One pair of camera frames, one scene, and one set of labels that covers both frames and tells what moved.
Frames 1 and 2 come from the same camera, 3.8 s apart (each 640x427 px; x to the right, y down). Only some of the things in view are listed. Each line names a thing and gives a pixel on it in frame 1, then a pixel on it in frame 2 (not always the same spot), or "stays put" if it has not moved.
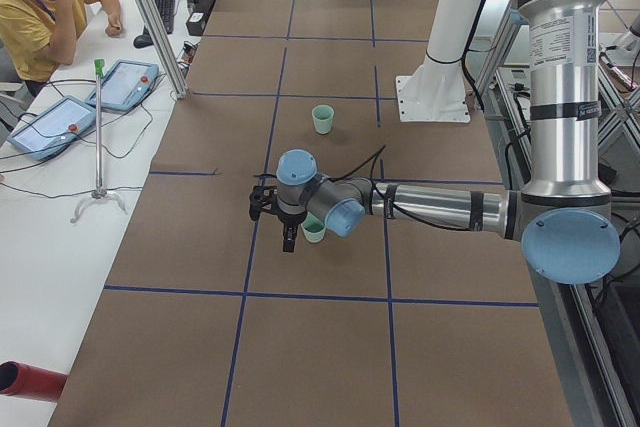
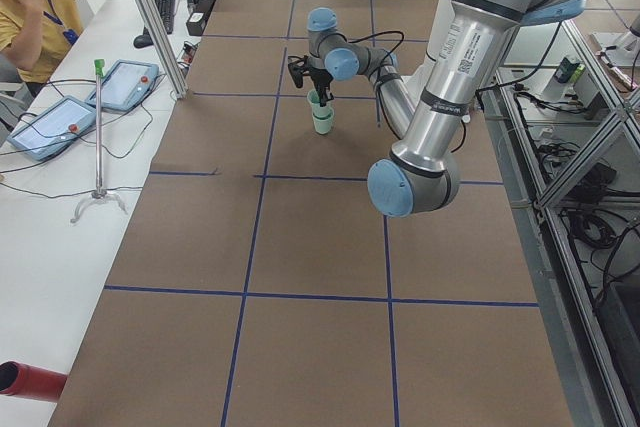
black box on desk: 195,23 stays put
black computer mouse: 142,40 stays put
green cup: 322,118 stays put
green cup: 314,228 to 318,111
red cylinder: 21,380 stays put
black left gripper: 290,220 to 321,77
